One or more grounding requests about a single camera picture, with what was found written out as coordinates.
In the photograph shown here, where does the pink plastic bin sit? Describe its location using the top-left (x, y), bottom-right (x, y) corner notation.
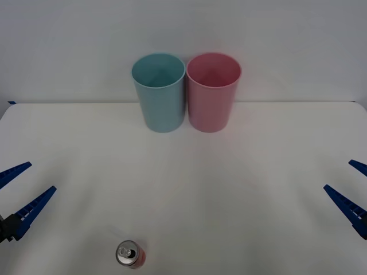
top-left (186, 52), bottom-right (243, 133)

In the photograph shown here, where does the red drink can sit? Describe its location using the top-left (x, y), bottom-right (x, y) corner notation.
top-left (115, 239), bottom-right (147, 270)

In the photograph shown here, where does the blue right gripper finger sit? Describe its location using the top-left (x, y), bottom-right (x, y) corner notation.
top-left (323, 184), bottom-right (367, 240)
top-left (348, 159), bottom-right (367, 176)

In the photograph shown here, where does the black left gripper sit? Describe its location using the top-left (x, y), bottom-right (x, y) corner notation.
top-left (0, 162), bottom-right (57, 245)

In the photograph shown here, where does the pale blue plastic bin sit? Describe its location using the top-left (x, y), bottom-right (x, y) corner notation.
top-left (131, 52), bottom-right (186, 133)

